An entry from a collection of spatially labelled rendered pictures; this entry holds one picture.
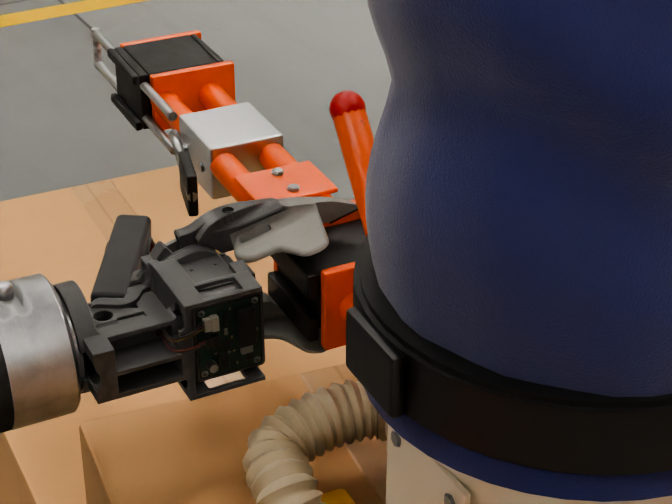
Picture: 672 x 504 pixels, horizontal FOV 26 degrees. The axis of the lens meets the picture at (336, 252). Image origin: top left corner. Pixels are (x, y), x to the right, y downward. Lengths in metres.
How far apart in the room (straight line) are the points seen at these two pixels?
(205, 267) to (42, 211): 0.71
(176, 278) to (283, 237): 0.08
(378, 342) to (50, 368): 0.27
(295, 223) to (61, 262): 0.61
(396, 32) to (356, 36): 4.01
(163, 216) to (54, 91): 2.73
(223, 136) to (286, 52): 3.39
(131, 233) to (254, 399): 0.16
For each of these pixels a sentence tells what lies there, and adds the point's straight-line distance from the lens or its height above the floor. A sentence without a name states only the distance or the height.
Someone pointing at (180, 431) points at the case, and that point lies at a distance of 1.05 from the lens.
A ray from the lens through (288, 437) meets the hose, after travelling 0.92.
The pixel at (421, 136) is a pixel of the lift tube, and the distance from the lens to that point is 0.63.
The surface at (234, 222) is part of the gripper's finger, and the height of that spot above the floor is 1.25.
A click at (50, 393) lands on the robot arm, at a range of 0.89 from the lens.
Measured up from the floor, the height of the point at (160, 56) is 1.23.
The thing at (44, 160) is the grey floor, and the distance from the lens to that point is 3.91.
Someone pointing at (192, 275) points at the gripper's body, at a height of 1.23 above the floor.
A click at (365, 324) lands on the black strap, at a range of 0.69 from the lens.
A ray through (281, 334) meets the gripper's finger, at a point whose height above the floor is 1.17.
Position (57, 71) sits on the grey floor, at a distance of 4.45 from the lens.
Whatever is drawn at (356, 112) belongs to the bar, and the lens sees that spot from 0.93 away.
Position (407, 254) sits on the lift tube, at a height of 1.38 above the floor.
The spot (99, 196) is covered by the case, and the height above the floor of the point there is 0.94.
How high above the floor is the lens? 1.71
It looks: 30 degrees down
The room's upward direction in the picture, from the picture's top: straight up
